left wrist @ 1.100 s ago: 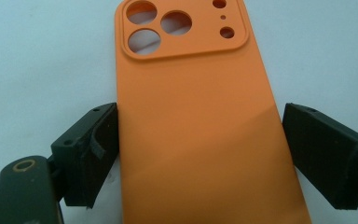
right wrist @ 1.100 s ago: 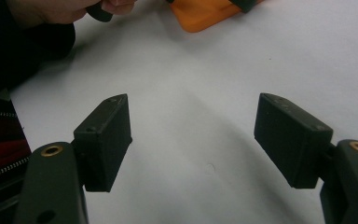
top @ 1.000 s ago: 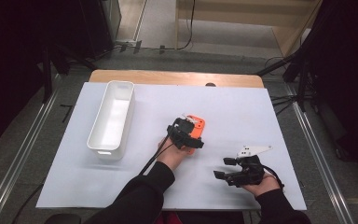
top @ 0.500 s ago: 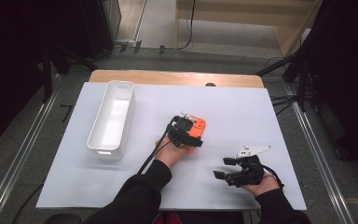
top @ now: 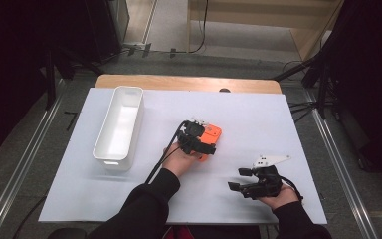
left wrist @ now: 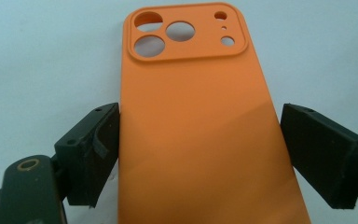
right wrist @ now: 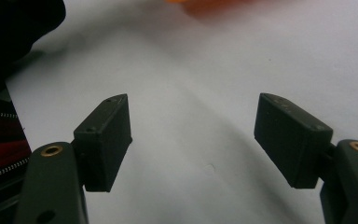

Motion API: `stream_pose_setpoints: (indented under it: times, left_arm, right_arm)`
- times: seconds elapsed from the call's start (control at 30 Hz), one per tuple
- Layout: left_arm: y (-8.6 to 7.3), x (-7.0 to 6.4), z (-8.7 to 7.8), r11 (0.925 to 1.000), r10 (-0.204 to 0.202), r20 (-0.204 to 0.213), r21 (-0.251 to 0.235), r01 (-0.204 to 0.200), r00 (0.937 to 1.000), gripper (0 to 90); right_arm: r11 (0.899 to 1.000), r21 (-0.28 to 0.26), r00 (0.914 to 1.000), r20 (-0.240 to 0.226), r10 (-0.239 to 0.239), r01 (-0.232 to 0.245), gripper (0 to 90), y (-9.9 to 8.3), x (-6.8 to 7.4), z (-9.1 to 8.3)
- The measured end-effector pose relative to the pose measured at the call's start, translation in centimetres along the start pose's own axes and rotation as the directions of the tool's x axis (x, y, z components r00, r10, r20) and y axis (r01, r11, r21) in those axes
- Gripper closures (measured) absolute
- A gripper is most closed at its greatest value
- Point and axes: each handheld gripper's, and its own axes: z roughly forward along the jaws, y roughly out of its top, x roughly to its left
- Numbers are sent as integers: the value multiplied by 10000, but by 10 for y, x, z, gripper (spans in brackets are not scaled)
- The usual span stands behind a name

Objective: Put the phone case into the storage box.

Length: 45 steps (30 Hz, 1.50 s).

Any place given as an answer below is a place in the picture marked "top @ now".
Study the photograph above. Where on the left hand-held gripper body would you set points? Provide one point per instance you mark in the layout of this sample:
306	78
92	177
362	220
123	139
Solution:
190	136

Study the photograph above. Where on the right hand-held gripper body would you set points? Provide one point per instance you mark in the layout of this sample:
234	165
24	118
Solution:
265	182

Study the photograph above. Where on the orange phone case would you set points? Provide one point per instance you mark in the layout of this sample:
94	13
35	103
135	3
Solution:
213	135

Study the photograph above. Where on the white plastic bin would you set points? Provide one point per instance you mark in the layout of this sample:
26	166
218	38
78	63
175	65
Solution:
119	126

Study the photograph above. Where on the person's right hand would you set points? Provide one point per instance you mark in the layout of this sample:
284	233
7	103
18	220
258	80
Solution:
280	198

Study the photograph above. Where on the person's left hand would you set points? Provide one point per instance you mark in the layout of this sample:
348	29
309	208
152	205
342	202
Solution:
179	161

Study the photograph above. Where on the white board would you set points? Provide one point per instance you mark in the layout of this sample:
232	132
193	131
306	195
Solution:
212	199

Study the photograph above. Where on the wooden table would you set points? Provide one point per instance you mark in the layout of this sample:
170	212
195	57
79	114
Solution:
185	82

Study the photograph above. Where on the person's red garment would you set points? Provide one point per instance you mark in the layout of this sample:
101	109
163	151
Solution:
180	234

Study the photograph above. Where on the white power strip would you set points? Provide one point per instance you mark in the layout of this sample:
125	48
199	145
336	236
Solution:
134	45

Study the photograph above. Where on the black tripod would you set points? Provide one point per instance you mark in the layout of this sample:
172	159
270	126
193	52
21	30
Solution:
321	89

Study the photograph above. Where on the black cabinet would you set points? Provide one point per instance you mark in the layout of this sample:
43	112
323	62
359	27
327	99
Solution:
106	30

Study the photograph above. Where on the light wood cabinet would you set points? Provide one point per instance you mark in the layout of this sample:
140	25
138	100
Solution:
245	10

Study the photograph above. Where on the black curtain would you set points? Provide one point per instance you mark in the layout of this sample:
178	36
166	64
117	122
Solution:
13	66
374	83

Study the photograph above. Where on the black metal stand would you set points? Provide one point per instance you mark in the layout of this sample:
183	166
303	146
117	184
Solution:
50	86

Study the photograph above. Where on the metal floor rail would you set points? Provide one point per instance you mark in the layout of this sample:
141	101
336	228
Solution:
20	172
341	172

